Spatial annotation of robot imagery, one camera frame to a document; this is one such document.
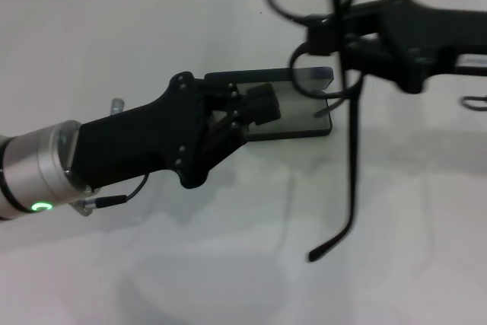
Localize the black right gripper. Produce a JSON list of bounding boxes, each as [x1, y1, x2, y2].
[[306, 0, 487, 94]]

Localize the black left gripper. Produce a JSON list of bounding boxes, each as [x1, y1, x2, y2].
[[72, 71, 283, 190]]

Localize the black glasses case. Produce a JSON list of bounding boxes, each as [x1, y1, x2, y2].
[[204, 67, 335, 140]]

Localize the black glasses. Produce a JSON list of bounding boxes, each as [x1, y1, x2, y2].
[[265, 0, 367, 263]]

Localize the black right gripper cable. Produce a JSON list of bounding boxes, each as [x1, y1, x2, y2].
[[461, 94, 487, 111]]

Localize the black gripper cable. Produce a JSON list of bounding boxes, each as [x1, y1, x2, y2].
[[93, 171, 150, 209], [461, 94, 487, 111]]

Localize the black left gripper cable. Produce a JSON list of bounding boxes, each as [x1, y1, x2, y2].
[[93, 171, 150, 209]]

